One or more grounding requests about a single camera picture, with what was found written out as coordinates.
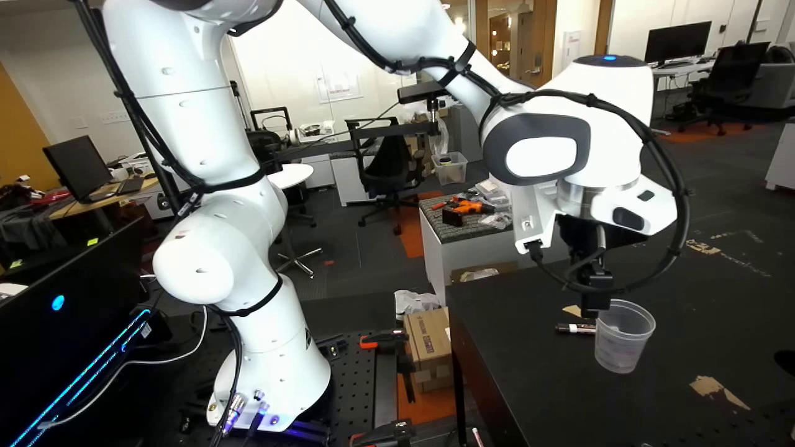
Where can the white crumpled packing paper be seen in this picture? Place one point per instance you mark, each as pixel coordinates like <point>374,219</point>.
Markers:
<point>418,305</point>

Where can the white cabinet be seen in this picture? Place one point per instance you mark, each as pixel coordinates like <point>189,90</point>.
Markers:
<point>784,158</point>

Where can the brown Expo marker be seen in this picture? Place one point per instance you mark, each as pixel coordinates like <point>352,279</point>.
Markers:
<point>575,330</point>

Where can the clear plastic measuring cup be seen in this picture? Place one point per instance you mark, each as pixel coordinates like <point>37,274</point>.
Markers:
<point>624,343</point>

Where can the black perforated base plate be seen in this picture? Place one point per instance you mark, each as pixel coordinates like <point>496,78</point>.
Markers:
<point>352,389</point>

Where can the wide black monitor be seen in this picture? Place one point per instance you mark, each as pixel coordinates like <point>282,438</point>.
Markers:
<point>677,43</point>

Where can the white round stool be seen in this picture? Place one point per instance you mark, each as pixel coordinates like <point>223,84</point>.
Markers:
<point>293,175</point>

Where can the small black monitor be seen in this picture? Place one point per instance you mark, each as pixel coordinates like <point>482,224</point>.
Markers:
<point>76,166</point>

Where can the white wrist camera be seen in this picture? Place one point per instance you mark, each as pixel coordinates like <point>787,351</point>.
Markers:
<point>534,219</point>

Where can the black pole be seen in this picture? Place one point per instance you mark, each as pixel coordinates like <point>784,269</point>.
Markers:
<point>90,8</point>

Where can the tan cardboard piece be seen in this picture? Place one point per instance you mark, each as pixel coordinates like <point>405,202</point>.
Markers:
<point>481,274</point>

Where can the black computer case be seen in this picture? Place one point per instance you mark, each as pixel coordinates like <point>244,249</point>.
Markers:
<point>66,348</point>

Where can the orange black power tool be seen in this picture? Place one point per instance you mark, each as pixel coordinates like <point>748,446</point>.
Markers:
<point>460,212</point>

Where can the grey cabinet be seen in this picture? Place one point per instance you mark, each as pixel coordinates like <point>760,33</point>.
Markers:
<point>464,249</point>

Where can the triangular tan tape scrap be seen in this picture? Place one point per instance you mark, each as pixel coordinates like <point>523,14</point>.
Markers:
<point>573,311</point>

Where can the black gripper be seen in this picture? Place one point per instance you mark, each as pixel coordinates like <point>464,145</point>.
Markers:
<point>591,249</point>

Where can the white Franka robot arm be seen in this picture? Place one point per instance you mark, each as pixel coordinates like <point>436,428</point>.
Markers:
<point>250,249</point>

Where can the cardboard box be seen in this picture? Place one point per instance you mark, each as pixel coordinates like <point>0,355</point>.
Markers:
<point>425,338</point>

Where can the black mesh office chair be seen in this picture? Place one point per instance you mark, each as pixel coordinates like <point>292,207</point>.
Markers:
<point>733,78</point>

